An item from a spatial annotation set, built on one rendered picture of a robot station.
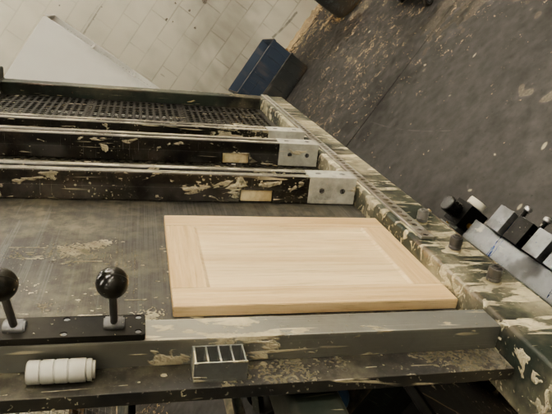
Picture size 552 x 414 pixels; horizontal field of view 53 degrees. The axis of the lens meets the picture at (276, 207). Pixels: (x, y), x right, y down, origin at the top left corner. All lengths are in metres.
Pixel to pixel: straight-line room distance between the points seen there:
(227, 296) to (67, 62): 3.97
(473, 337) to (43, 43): 4.23
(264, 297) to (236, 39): 5.41
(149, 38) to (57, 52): 1.59
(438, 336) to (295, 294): 0.23
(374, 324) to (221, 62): 5.49
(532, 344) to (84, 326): 0.62
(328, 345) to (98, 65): 4.10
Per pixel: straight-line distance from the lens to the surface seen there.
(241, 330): 0.78
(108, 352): 0.76
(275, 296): 0.91
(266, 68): 5.23
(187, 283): 0.93
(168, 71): 6.14
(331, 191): 1.40
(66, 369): 0.74
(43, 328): 0.77
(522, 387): 0.91
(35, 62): 4.77
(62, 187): 1.33
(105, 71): 4.73
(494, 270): 1.02
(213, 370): 0.74
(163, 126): 1.79
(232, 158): 1.66
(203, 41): 6.15
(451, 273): 1.04
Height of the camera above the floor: 1.59
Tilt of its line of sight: 23 degrees down
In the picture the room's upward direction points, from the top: 56 degrees counter-clockwise
